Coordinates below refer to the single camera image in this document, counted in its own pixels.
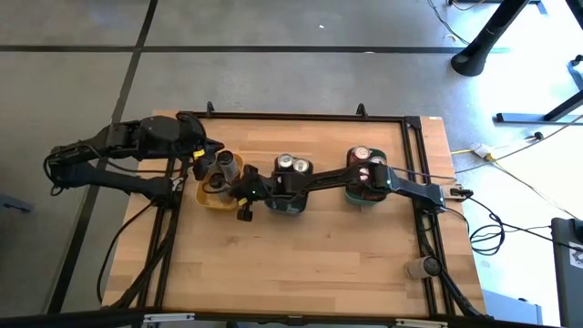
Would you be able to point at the blue-grey object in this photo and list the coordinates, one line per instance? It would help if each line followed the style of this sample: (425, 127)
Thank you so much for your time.
(11, 202)

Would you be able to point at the tall white Celsius can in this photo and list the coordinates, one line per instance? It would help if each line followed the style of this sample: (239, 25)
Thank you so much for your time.
(217, 182)
(228, 160)
(422, 267)

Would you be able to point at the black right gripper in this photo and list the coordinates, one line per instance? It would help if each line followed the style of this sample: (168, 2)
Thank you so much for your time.
(255, 189)

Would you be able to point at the green plastic bin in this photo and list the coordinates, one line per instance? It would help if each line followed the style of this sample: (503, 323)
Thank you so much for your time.
(360, 198)

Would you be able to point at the black desk leg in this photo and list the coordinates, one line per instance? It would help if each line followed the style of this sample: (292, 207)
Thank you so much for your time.
(483, 43)

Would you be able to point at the black desk foot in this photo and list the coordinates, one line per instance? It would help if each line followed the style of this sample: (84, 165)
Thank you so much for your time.
(524, 118)

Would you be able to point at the black metal rig frame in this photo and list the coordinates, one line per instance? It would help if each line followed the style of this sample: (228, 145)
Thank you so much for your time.
(296, 116)

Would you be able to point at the office chair base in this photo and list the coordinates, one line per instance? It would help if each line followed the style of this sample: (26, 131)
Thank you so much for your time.
(577, 68)

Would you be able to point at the dark blue plastic bin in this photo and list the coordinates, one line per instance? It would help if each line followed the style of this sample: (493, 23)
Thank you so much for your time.
(287, 207)

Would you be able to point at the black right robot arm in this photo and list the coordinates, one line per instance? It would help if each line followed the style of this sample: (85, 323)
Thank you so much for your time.
(410, 189)

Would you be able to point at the silver metal bracket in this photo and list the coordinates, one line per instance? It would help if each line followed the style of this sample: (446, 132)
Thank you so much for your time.
(421, 323)
(168, 317)

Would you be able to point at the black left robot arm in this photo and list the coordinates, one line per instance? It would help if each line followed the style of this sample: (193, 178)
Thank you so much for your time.
(118, 182)

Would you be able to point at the dark grey equipment case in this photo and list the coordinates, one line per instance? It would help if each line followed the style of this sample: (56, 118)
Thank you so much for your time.
(567, 282)

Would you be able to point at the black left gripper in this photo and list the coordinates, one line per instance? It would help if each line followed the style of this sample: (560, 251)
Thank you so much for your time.
(193, 136)

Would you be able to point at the grey box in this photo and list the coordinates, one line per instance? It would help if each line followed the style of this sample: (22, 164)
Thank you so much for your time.
(510, 310)

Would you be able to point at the blue silver Red Bull can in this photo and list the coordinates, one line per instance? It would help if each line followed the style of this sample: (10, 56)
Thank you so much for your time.
(284, 160)
(300, 165)

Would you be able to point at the yellow plastic bin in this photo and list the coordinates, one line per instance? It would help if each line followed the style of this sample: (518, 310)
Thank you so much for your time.
(205, 202)

